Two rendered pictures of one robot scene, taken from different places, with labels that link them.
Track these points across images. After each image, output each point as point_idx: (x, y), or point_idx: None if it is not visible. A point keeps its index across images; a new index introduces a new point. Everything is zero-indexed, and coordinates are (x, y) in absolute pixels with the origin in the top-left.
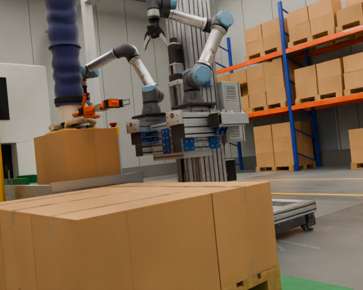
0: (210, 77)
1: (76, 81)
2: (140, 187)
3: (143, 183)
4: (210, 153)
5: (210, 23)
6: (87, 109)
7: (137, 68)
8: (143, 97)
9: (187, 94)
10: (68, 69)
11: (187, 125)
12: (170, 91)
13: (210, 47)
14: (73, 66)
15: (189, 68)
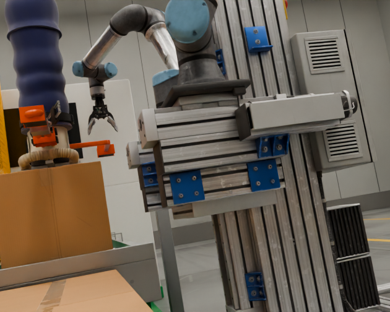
0: (204, 18)
1: (46, 86)
2: (22, 306)
3: (100, 280)
4: (270, 200)
5: None
6: None
7: (158, 46)
8: (155, 96)
9: (180, 71)
10: (29, 69)
11: (171, 142)
12: None
13: None
14: (38, 62)
15: (215, 19)
